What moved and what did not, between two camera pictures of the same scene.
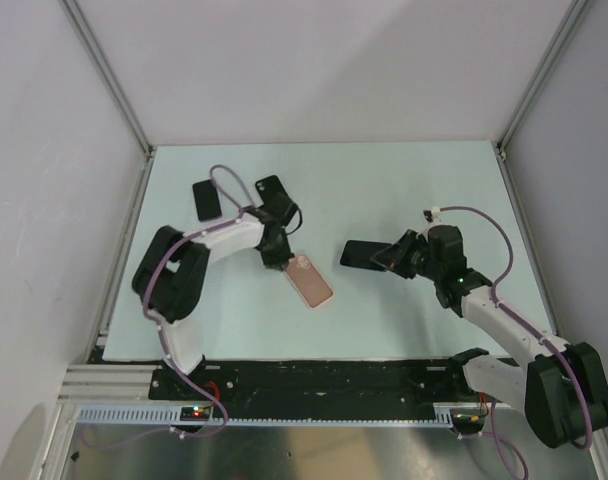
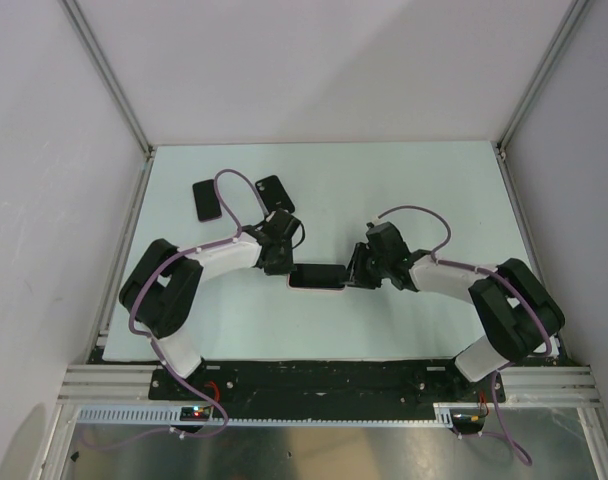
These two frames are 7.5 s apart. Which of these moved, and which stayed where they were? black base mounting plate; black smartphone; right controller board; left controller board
Moved: black smartphone
Stayed: black base mounting plate; right controller board; left controller board
